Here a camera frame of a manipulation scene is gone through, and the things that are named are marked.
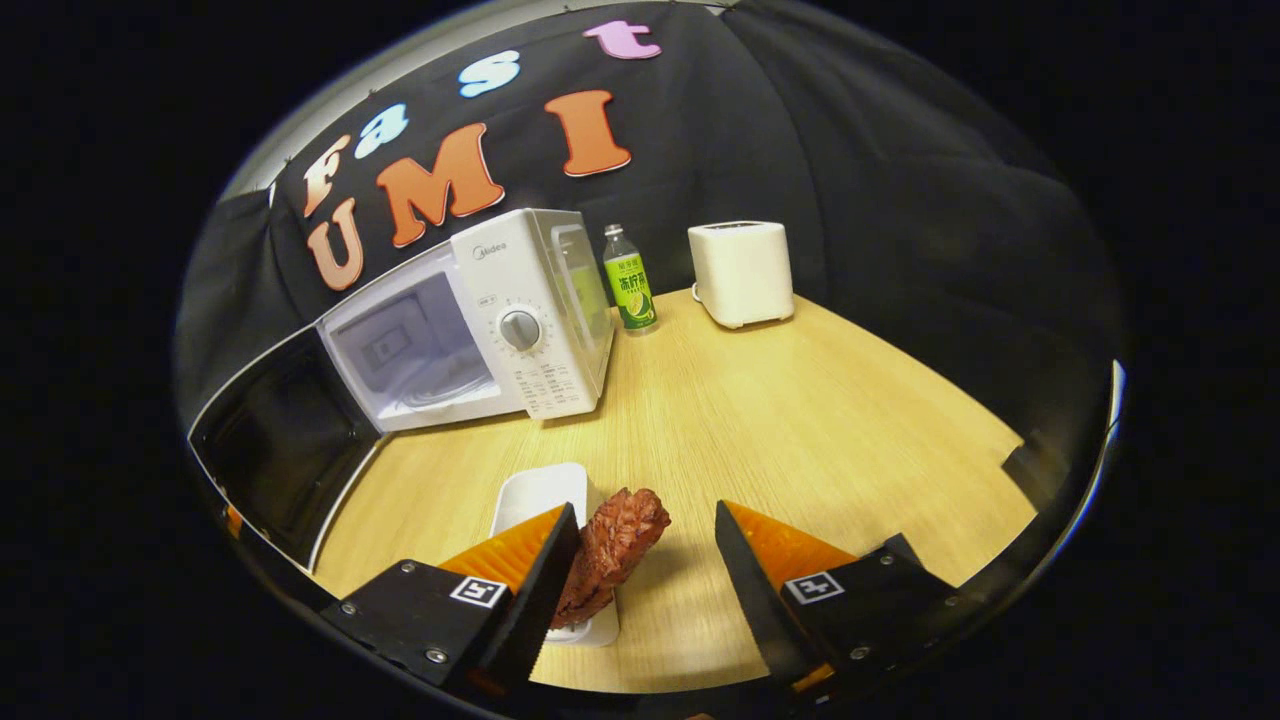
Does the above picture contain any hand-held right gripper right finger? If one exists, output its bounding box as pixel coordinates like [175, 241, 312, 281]
[713, 500, 986, 696]

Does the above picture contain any white microwave oven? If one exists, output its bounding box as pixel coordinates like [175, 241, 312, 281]
[188, 207, 616, 573]

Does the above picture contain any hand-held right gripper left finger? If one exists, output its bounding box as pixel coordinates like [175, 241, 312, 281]
[318, 502, 583, 701]

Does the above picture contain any white rectangular plate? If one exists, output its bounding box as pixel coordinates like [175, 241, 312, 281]
[490, 462, 621, 648]

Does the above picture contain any white toaster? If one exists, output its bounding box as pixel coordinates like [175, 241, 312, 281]
[687, 220, 796, 330]

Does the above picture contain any brown grilled meat piece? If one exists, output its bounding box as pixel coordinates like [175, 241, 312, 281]
[548, 487, 672, 631]

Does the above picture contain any black backdrop cloth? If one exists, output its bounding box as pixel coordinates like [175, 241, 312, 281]
[172, 0, 1126, 441]

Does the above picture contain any green label drink bottle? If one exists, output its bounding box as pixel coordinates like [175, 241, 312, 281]
[602, 224, 659, 335]

